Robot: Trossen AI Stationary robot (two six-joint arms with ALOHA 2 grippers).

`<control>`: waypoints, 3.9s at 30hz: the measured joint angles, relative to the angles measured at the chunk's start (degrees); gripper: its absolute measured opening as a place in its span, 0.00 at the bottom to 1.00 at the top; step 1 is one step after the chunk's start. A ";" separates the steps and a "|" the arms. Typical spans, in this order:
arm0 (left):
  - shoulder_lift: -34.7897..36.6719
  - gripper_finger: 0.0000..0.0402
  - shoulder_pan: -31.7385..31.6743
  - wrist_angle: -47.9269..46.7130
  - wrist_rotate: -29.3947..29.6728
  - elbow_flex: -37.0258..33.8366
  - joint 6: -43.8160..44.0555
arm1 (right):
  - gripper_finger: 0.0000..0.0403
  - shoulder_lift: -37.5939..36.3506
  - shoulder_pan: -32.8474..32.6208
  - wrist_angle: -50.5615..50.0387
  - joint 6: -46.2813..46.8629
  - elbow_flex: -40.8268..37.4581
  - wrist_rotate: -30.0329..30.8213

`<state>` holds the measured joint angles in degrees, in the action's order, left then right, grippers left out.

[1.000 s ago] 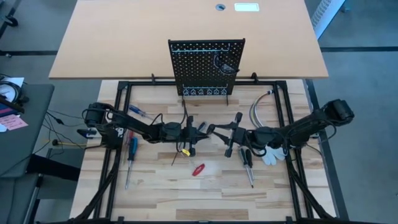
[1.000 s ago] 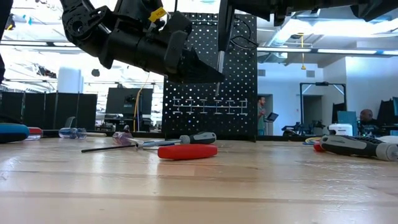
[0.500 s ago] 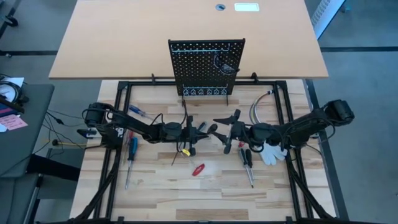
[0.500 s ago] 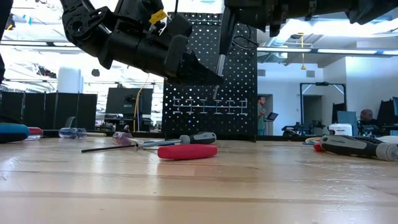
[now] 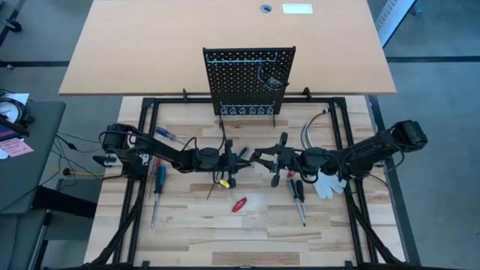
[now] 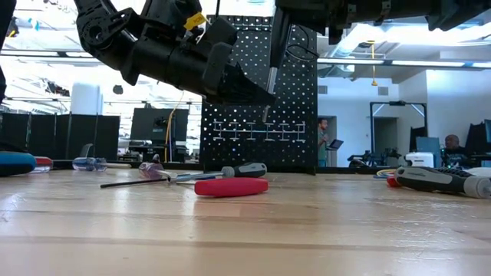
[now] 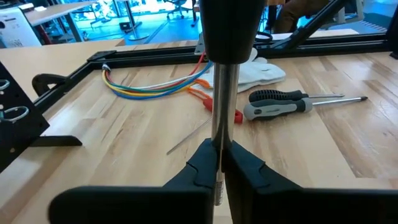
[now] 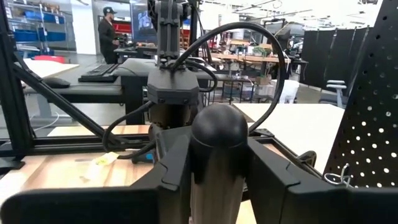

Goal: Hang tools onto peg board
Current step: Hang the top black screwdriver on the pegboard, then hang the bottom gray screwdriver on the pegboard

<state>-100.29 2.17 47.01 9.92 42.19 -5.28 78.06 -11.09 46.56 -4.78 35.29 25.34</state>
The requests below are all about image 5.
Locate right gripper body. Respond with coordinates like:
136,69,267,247
271,132,301,188

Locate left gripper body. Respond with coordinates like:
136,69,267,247
220,139,241,189

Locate grey-black handled screwdriver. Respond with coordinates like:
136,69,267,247
287,178,307,228

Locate large blue-black screwdriver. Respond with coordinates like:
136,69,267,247
150,165,167,230

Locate black-framed safety glasses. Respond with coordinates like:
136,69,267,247
256,61,290,92

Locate black metal pegboard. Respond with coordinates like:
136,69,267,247
202,46,297,128

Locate blue clear-handled screwdriver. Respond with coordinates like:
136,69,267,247
154,126,187,146

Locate white work glove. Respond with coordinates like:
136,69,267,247
312,170,348,200

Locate white rectangular desk plate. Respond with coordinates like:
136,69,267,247
282,3,314,15

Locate light wood desk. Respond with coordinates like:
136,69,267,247
58,0,398,96

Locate wooden stick with black knob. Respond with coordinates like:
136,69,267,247
61,167,108,177

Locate white perforated panel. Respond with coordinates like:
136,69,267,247
374,0,419,49

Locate grey side table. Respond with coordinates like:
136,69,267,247
0,100,68,215

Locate pink sticky note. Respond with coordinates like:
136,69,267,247
0,136,35,158

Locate white paper sheet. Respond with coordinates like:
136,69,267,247
0,92,30,125

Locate black chair caster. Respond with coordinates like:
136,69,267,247
0,17,23,34

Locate coloured wire bundle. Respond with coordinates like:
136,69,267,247
299,108,332,151

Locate black ribbed handle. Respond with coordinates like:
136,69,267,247
295,179,308,218

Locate wire ring tool rack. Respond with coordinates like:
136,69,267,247
220,100,275,116

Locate black aluminium rig frame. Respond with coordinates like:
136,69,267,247
89,96,408,270

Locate wire hook tool rack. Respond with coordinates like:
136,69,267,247
205,52,278,65

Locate black table side rail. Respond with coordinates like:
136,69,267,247
367,95,422,266

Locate black floor cables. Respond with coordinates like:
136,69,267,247
52,130,125,177

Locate black cable coil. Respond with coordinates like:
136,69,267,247
0,96,37,127

